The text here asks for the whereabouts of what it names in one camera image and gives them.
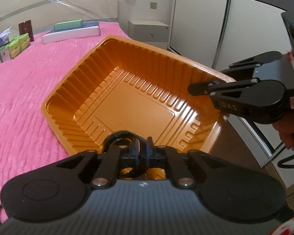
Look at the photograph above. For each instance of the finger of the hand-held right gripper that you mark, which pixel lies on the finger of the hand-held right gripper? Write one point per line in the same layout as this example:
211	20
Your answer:
201	88
242	64

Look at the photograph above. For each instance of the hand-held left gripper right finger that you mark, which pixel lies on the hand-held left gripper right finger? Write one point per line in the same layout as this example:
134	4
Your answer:
174	162

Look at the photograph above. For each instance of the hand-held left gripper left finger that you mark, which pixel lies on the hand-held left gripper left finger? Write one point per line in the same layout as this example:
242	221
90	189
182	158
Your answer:
107	161

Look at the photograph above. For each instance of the black bangle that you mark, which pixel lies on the black bangle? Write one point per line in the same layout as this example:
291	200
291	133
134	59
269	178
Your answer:
133	149

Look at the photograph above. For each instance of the orange plastic tray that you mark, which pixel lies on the orange plastic tray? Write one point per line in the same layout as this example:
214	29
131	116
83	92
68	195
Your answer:
137	98

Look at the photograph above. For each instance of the person's right hand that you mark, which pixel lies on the person's right hand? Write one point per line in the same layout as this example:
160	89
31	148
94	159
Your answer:
288	132

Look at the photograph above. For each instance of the white grey wardrobe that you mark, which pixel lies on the white grey wardrobe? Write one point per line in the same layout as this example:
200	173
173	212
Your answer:
201	17

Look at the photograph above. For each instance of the beige nightstand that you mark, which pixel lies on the beige nightstand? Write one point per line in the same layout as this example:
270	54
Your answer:
149	33

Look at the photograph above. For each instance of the pink blanket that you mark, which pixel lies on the pink blanket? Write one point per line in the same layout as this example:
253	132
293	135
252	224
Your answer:
27	102

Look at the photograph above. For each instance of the long white box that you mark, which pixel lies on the long white box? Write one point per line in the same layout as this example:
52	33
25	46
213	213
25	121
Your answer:
71	33

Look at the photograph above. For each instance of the green yellow tissue box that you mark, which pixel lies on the green yellow tissue box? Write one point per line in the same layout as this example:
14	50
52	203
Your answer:
19	45

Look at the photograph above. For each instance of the white green tissue box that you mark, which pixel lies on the white green tissue box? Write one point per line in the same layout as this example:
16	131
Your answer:
2	53

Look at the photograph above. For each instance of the dark brown box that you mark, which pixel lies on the dark brown box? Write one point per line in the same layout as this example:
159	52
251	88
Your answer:
26	29

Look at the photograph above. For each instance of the cream bed headboard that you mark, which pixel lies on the cream bed headboard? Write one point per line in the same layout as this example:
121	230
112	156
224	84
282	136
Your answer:
63	12

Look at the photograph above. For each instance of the blue white tissue pack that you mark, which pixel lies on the blue white tissue pack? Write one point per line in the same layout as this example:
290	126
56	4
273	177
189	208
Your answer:
1	39

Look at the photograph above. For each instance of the wall socket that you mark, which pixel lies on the wall socket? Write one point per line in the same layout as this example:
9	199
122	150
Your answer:
153	5

